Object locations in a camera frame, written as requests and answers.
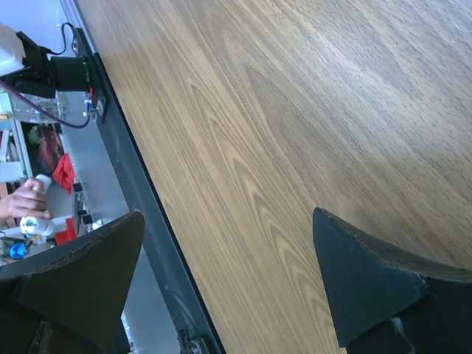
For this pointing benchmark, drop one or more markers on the white bottle in background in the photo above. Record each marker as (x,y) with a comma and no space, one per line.
(39,221)

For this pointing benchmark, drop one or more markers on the background person hand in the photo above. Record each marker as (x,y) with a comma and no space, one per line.
(24,203)

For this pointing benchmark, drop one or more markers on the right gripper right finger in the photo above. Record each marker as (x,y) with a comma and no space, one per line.
(384,299)

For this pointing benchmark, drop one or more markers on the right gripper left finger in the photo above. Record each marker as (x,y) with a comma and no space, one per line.
(69,299)

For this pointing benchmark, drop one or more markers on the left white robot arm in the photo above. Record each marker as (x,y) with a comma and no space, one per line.
(27,68)

